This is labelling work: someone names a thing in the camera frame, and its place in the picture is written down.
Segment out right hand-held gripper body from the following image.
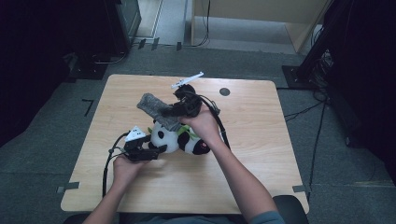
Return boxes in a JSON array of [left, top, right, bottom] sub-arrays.
[[170, 71, 205, 119]]

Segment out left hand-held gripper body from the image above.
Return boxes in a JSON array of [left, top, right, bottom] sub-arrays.
[[124, 125, 148, 162]]

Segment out grey fuzzy cloth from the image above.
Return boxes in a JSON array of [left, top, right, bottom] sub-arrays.
[[136, 92, 183, 133]]

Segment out panda plush toy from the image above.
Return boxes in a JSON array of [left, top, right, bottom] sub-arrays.
[[147, 120, 211, 156]]

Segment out person's left hand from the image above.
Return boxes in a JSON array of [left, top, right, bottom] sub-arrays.
[[112, 154, 148, 191]]

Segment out person's right hand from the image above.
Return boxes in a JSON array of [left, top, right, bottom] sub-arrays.
[[179, 104, 224, 148]]

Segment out black floor tape corner mark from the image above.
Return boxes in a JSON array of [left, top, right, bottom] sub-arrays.
[[81, 98, 95, 118]]

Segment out person's grey-blue clothing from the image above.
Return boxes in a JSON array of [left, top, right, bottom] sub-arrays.
[[118, 210, 286, 224]]

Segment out black flat stand base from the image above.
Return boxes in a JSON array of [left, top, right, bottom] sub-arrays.
[[64, 51, 108, 83]]

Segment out black equipment cabinet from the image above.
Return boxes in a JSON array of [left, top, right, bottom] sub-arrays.
[[104, 0, 143, 55]]

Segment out black metal stand with pole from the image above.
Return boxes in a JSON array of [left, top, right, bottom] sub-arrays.
[[281, 0, 353, 91]]

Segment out light wooden cabinet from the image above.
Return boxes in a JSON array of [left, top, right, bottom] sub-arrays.
[[190, 0, 331, 54]]

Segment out dark curtain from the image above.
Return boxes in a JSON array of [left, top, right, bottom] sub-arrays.
[[0, 0, 108, 147], [323, 0, 396, 185]]

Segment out left hand-held gripper cable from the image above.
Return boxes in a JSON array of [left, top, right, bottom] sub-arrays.
[[102, 132, 130, 199]]

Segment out hand-held gripper cable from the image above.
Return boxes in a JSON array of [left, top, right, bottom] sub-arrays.
[[102, 132, 130, 199], [186, 91, 232, 150]]

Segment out right hand-held gripper cable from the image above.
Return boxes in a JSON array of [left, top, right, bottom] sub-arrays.
[[186, 91, 232, 150]]

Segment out looped black floor cable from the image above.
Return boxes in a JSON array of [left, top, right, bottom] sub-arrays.
[[92, 50, 129, 65]]

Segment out black hanging cable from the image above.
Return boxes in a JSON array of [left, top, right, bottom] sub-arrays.
[[186, 0, 211, 49]]

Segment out short black floor cable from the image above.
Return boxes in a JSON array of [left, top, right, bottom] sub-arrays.
[[283, 101, 325, 122]]

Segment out long black floor cable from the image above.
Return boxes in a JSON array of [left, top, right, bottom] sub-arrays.
[[307, 99, 328, 200]]

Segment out tangled black cables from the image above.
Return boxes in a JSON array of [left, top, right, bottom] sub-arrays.
[[309, 49, 335, 101]]

